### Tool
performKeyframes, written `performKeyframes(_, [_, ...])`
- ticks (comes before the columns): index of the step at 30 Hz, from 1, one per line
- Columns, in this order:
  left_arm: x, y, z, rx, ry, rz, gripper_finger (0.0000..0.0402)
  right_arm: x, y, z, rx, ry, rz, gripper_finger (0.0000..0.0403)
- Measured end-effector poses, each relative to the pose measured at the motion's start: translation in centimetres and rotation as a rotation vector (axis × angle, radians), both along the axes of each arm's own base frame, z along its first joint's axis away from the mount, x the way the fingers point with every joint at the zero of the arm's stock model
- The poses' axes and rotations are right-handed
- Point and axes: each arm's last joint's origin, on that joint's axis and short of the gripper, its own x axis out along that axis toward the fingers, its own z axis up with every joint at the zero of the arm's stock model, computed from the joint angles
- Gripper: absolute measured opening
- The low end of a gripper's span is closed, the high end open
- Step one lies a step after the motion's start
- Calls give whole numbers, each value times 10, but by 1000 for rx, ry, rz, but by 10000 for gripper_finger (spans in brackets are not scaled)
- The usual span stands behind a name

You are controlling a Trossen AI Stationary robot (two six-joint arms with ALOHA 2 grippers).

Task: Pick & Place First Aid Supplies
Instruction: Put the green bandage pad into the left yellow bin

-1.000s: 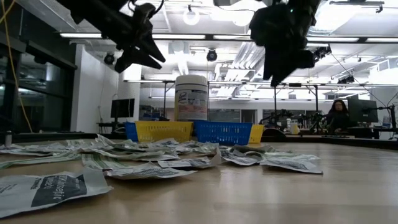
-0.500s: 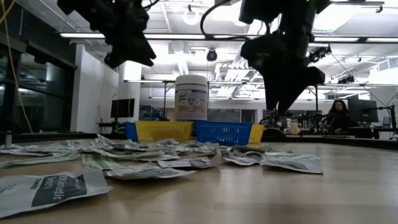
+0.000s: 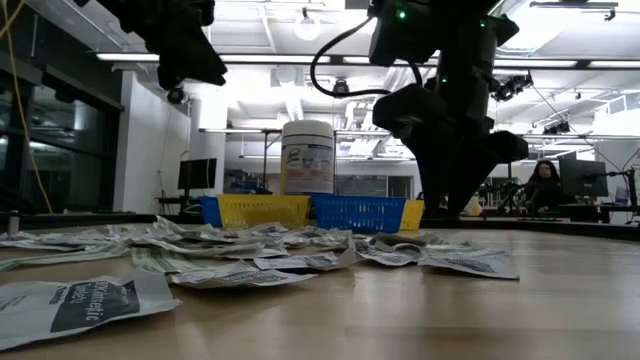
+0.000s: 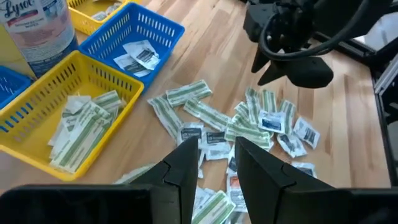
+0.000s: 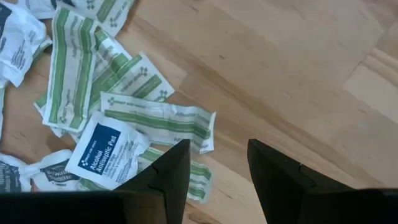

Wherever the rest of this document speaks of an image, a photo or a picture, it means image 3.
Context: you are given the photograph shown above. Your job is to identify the black beam with light strips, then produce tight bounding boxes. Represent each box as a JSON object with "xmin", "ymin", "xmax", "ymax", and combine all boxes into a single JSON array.
[{"xmin": 94, "ymin": 51, "xmax": 640, "ymax": 71}]

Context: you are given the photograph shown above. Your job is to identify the background robot arms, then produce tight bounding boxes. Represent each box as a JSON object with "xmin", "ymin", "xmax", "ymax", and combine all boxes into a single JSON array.
[{"xmin": 479, "ymin": 179, "xmax": 526, "ymax": 216}]

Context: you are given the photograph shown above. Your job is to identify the white ring light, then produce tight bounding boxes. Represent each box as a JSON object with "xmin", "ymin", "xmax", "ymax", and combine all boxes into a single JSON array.
[{"xmin": 293, "ymin": 10, "xmax": 323, "ymax": 42}]

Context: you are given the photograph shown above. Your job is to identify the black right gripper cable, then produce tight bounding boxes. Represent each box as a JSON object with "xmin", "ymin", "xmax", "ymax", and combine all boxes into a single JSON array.
[{"xmin": 308, "ymin": 14, "xmax": 426, "ymax": 100}]

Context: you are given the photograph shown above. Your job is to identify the black ceiling camera cluster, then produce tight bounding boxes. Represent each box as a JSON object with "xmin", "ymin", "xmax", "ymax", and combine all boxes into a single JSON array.
[
  {"xmin": 542, "ymin": 121, "xmax": 572, "ymax": 137},
  {"xmin": 492, "ymin": 72, "xmax": 535, "ymax": 104}
]

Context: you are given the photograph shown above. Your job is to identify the black ceiling track light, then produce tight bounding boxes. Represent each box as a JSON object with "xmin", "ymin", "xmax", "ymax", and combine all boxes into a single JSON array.
[{"xmin": 529, "ymin": 0, "xmax": 620, "ymax": 22}]

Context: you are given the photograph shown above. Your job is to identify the black computer monitor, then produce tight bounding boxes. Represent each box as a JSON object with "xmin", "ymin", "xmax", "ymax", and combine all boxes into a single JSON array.
[
  {"xmin": 558, "ymin": 158, "xmax": 610, "ymax": 199},
  {"xmin": 177, "ymin": 158, "xmax": 219, "ymax": 192}
]

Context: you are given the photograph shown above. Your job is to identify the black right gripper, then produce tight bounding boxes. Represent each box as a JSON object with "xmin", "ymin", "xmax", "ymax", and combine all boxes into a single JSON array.
[{"xmin": 373, "ymin": 83, "xmax": 530, "ymax": 217}]

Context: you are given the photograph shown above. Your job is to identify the yellow extension cable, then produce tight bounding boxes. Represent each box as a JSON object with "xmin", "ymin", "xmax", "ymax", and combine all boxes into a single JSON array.
[{"xmin": 0, "ymin": 0, "xmax": 54, "ymax": 215}]

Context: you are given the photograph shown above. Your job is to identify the person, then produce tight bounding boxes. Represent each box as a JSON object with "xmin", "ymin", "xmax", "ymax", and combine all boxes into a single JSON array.
[{"xmin": 524, "ymin": 159, "xmax": 576, "ymax": 214}]

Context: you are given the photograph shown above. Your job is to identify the blue plastic basket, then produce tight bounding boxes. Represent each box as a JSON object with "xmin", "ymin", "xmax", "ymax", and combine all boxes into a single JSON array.
[
  {"xmin": 199, "ymin": 195, "xmax": 224, "ymax": 229},
  {"xmin": 310, "ymin": 193, "xmax": 407, "ymax": 235}
]

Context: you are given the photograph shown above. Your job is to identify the yellow plastic basket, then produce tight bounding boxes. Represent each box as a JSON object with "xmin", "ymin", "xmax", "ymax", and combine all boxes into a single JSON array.
[
  {"xmin": 399, "ymin": 199, "xmax": 426, "ymax": 232},
  {"xmin": 216, "ymin": 193, "xmax": 312, "ymax": 231}
]

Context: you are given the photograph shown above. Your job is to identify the black aluminium table frame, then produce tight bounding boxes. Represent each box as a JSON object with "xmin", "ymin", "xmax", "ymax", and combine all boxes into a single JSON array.
[{"xmin": 0, "ymin": 212, "xmax": 640, "ymax": 242}]

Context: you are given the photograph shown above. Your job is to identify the white disinfecting wipes canister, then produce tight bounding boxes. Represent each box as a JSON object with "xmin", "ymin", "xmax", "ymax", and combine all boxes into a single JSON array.
[{"xmin": 279, "ymin": 119, "xmax": 336, "ymax": 196}]

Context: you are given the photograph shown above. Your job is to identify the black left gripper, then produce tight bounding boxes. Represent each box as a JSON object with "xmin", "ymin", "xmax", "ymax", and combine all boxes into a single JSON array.
[{"xmin": 74, "ymin": 0, "xmax": 227, "ymax": 91}]

